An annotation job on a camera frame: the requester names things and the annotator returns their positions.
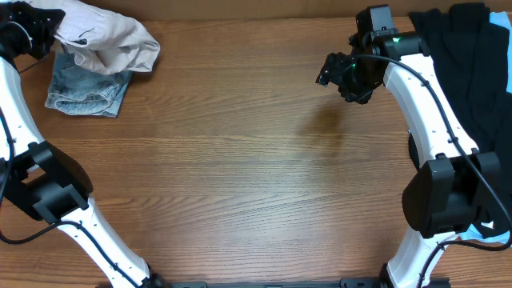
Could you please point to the light blue garment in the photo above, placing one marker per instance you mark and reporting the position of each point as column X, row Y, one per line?
column 489, row 96

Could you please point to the black garment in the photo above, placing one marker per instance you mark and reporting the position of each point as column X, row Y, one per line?
column 471, row 64

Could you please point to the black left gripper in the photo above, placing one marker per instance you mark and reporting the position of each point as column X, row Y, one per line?
column 30, row 30

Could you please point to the beige khaki shorts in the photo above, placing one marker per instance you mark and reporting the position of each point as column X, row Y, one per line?
column 102, row 41

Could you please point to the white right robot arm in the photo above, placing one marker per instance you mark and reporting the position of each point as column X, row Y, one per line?
column 453, row 186

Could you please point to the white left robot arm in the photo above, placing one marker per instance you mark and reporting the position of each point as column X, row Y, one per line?
column 40, row 179

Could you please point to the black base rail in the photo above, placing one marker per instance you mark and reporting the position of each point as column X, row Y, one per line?
column 343, row 283

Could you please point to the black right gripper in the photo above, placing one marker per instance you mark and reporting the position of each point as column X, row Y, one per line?
column 342, row 74

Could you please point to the folded light blue denim shorts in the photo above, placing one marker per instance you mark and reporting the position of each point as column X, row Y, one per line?
column 76, row 91

